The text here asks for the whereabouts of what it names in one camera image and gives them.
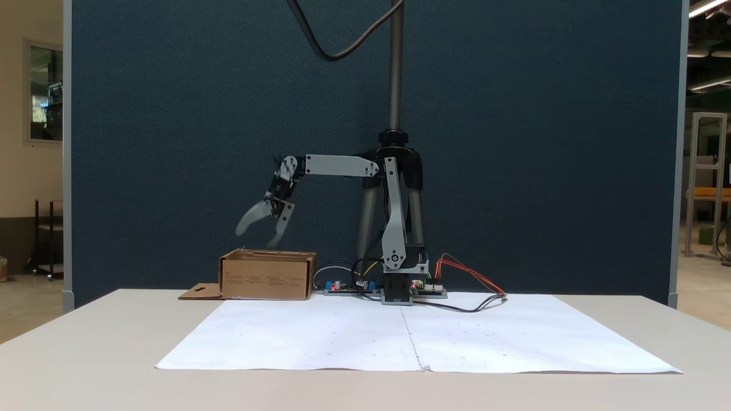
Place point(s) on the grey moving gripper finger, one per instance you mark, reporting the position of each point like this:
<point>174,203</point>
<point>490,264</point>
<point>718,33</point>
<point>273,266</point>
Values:
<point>254,216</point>

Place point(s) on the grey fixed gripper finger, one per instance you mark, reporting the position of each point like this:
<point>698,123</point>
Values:
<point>284,225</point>

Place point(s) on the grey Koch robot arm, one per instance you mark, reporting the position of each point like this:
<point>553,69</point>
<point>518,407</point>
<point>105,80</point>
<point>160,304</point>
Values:
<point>342,165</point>

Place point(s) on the small green bin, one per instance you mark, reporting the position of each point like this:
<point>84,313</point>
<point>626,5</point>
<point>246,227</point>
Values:
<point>706,235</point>

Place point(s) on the brown cardboard box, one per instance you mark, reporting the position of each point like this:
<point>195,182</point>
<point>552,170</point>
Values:
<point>265,277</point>

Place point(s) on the circuit board with blue parts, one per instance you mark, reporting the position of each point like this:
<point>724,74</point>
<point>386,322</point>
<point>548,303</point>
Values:
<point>342,287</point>

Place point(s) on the dark blue partition panel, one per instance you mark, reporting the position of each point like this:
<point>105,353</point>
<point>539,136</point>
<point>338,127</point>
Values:
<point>200,142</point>

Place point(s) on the white paper sheet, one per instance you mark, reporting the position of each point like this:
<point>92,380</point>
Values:
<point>514,337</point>
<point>297,337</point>

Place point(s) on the circuit board with white connectors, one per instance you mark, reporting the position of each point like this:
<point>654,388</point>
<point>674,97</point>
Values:
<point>431,290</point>

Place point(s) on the black shelf rack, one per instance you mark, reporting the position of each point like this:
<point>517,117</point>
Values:
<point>50,228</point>

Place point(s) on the orange bench top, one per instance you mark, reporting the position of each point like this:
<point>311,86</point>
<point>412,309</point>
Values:
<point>708,194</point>

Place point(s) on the long ceiling light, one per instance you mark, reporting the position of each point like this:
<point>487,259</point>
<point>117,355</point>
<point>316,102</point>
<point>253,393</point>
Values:
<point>705,7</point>
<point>708,53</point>
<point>708,84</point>

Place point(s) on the black camera tripod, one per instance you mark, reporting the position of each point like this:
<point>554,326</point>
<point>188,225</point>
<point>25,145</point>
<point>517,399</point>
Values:
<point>395,68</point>

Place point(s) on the wall window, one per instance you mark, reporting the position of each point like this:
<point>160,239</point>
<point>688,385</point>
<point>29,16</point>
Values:
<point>45,94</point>

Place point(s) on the aluminium profile frame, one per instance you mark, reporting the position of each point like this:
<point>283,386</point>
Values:
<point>694,182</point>

